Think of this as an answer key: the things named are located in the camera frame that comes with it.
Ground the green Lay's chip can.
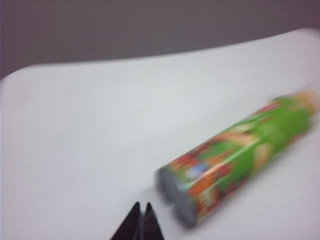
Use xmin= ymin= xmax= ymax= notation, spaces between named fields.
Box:
xmin=154 ymin=90 xmax=320 ymax=229

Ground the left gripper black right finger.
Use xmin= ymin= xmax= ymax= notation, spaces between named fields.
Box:
xmin=143 ymin=201 xmax=165 ymax=240

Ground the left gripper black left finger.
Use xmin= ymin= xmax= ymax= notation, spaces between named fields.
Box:
xmin=109 ymin=201 xmax=142 ymax=240

